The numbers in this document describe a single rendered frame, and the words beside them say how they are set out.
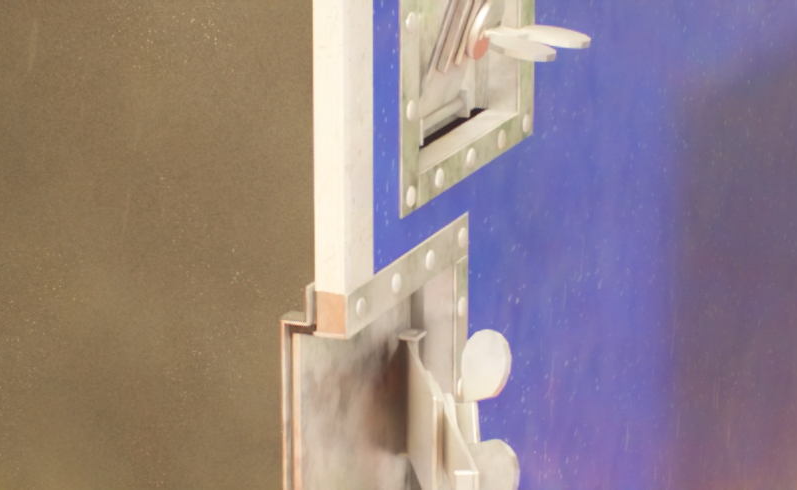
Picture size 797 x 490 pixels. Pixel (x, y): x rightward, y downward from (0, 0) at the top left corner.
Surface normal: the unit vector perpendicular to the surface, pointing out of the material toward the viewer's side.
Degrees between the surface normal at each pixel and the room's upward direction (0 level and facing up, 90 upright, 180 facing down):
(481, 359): 75
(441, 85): 108
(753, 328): 90
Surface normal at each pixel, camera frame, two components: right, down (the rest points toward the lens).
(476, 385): -0.77, -0.08
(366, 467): 0.92, 0.11
